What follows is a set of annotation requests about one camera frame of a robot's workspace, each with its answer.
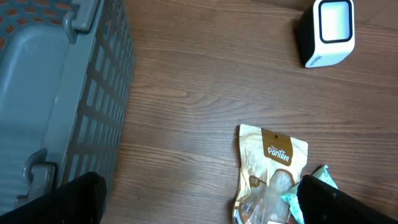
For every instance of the grey plastic mesh basket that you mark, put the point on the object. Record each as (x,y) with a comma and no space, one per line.
(66,71)

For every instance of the brown cookie pouch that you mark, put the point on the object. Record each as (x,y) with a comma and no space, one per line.
(271,164)

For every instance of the white barcode scanner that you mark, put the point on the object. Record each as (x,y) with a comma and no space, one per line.
(325,33)

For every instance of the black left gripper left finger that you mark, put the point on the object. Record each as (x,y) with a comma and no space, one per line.
(80,201)

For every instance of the teal snack packet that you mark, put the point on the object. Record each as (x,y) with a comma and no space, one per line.
(302,196)

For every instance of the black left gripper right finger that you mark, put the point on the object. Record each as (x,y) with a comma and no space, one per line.
(337,207)

